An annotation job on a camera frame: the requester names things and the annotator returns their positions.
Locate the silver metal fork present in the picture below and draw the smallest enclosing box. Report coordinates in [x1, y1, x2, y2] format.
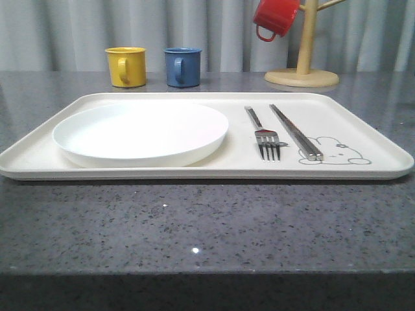
[244, 106, 280, 162]

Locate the wooden mug tree stand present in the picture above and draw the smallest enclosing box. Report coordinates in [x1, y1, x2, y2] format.
[264, 0, 344, 87]

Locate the yellow enamel mug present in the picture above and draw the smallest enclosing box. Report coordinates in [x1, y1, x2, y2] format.
[105, 47, 147, 88]

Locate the blue enamel mug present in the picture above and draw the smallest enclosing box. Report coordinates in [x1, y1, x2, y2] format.
[164, 47, 202, 87]

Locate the white round plate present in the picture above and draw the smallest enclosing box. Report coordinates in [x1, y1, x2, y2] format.
[52, 103, 229, 168]

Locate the cream rabbit serving tray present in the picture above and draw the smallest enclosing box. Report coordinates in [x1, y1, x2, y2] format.
[1, 93, 414, 180]

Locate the red enamel mug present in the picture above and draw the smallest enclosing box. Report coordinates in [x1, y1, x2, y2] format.
[253, 0, 300, 42]

